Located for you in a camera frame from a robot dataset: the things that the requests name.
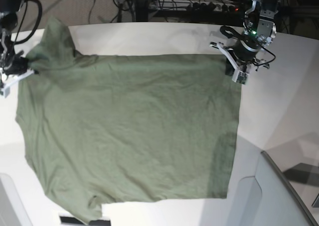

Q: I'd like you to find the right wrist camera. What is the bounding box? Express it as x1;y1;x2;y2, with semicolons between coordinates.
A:
0;83;11;98

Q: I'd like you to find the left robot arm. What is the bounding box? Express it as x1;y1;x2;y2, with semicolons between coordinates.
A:
220;0;280;76

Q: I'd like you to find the black power strip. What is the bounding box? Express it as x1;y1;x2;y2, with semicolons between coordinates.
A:
186;2;241;13

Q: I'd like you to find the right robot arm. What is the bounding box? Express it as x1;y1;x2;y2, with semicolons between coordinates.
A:
0;0;42;76

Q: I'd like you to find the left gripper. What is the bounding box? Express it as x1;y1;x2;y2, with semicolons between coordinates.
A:
219;25;269;76

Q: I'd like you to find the olive green t-shirt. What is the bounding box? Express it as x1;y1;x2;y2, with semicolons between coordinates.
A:
16;18;241;223

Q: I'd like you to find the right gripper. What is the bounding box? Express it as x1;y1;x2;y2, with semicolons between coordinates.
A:
2;56;32;76

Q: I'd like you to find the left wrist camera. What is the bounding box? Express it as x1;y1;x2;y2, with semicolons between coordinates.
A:
232;70;249;85

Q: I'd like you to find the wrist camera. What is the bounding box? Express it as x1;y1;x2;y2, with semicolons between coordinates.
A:
0;83;11;98
232;70;249;85

